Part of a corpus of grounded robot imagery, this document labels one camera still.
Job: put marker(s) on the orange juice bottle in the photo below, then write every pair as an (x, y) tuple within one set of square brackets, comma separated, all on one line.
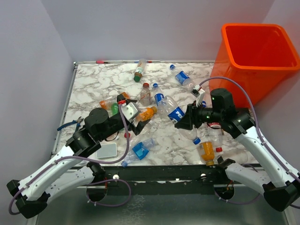
[(207, 153), (146, 114)]

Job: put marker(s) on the crushed blue label water bottle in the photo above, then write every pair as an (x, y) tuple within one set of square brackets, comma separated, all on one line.
[(138, 151)]

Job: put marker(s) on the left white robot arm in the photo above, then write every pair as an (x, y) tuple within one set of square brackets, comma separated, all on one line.
[(71, 167)]

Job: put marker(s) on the orange juice bottle front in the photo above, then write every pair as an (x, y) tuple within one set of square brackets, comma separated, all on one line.
[(207, 153)]

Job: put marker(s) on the orange juice bottle centre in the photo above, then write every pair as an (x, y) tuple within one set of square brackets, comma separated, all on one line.
[(146, 114)]

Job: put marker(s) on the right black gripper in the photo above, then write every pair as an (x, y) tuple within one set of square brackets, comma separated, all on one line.
[(191, 117)]

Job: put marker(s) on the orange label crushed bottle left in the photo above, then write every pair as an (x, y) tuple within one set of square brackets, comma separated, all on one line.
[(106, 104)]

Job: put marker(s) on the blue Pepsi bottle centre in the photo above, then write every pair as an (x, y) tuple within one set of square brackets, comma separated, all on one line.
[(158, 96)]

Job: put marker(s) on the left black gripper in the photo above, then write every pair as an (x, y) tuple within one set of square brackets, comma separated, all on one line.
[(138, 129)]

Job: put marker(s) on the red cap clear bottle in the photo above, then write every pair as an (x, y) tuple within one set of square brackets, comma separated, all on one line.
[(145, 95)]

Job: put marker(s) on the black base frame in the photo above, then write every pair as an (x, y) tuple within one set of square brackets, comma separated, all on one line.
[(159, 180)]

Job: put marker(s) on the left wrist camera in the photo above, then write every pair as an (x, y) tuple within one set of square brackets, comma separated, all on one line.
[(130, 110)]

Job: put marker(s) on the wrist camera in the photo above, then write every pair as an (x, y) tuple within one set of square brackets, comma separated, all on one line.
[(130, 110), (199, 93)]

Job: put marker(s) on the red marker pen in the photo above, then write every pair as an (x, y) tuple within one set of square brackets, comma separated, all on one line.
[(102, 62)]

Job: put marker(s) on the blue handled pliers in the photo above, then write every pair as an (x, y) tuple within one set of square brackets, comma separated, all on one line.
[(76, 122)]

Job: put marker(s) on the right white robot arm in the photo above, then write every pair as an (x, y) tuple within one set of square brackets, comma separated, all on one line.
[(281, 187)]

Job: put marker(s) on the blue red pen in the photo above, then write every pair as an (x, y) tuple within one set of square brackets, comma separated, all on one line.
[(149, 61)]

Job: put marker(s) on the red label bottle right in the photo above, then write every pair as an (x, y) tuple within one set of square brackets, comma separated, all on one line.
[(216, 136)]

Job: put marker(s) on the far blue label bottle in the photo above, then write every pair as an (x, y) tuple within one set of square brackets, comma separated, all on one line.
[(182, 77)]

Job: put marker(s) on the green cap tea bottle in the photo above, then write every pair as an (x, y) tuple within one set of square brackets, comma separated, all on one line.
[(139, 70)]

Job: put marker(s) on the clear crushed bottle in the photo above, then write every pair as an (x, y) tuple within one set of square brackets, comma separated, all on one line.
[(145, 134)]

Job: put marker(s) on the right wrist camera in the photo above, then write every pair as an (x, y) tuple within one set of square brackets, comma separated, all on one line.
[(199, 93)]

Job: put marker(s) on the orange plastic bin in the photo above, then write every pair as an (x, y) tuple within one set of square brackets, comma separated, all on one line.
[(256, 56)]

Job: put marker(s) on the green plastic bottle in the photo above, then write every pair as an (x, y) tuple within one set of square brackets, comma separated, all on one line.
[(114, 108)]

